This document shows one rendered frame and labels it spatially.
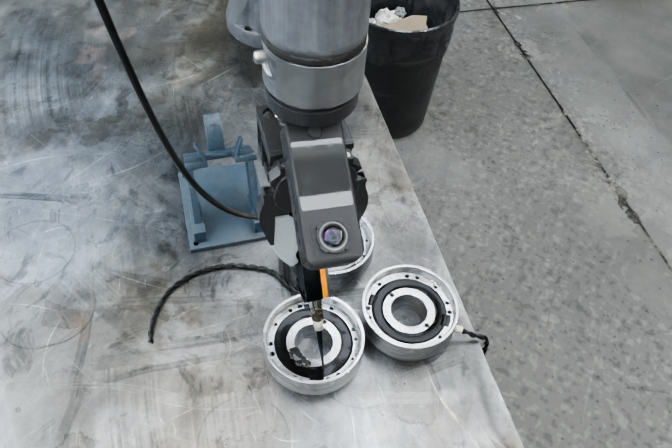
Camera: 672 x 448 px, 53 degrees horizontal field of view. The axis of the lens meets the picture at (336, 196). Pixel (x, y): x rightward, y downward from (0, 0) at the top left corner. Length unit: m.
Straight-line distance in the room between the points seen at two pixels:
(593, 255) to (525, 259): 0.20
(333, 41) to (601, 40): 2.37
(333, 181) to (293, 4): 0.14
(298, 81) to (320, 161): 0.07
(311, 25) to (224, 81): 0.61
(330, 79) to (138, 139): 0.53
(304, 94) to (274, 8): 0.07
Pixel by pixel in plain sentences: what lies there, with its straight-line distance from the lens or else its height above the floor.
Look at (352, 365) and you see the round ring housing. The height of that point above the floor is 0.84.
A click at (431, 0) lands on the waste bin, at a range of 2.09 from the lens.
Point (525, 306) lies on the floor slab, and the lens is 1.81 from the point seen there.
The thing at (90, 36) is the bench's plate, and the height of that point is 0.80.
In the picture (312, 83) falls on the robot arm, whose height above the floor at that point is 1.16.
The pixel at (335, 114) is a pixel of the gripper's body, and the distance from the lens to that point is 0.49.
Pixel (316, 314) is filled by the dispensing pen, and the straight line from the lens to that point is 0.66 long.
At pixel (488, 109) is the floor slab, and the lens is 2.30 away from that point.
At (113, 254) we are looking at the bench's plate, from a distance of 0.83.
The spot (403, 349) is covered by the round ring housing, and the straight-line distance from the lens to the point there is 0.71.
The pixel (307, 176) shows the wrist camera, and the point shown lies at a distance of 0.50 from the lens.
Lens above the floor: 1.45
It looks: 49 degrees down
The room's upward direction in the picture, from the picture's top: 5 degrees clockwise
